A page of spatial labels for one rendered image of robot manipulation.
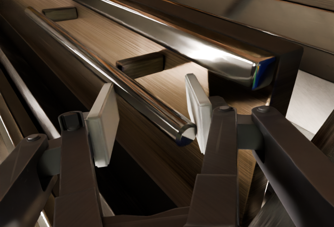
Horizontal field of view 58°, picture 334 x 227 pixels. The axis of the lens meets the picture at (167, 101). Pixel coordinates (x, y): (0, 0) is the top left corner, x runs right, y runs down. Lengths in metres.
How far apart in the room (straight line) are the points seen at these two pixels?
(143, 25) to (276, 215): 0.18
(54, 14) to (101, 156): 0.28
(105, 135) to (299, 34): 0.21
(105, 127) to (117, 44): 0.18
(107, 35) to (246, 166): 0.22
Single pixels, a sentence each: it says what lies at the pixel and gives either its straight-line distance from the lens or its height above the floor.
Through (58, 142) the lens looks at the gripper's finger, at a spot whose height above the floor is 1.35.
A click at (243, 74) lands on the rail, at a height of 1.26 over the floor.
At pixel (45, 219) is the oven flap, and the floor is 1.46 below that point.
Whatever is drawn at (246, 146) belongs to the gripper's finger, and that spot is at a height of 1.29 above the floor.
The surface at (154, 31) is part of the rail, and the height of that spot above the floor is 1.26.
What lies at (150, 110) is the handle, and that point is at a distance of 0.19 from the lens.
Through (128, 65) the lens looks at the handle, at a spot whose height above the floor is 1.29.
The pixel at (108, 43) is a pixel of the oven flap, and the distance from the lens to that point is 0.36.
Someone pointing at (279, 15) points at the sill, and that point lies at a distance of 0.33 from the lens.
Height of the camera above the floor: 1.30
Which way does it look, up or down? 1 degrees down
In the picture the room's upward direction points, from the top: 144 degrees counter-clockwise
